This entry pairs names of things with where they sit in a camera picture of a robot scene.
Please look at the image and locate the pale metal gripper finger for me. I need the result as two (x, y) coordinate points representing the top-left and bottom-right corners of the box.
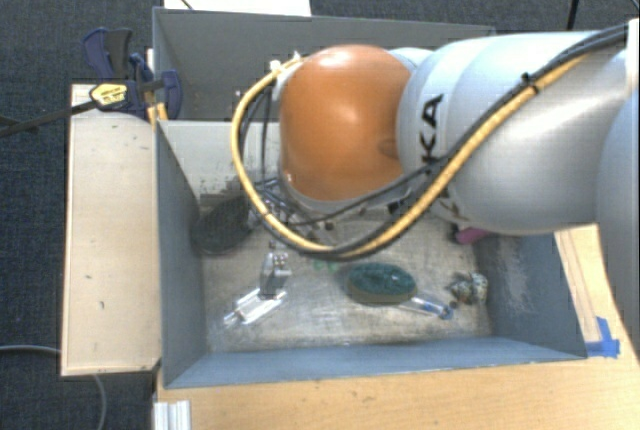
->
(232, 286), (266, 315)
(222, 291), (290, 327)

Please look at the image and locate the grey metal bin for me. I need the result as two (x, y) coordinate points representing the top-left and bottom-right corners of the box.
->
(151, 6), (589, 390)

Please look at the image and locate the black oval sponge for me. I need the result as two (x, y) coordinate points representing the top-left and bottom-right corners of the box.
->
(189, 194), (253, 255)

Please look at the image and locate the dark green oval sponge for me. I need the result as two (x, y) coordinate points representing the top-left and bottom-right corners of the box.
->
(345, 262), (419, 306)

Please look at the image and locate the pale wood board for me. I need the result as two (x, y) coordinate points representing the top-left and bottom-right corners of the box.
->
(60, 84), (164, 377)

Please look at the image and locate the clear tube with blue tip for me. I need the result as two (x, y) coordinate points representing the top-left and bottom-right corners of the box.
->
(405, 294), (455, 320)

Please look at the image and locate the pink object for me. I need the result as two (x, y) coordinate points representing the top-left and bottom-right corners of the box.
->
(452, 225), (487, 245)

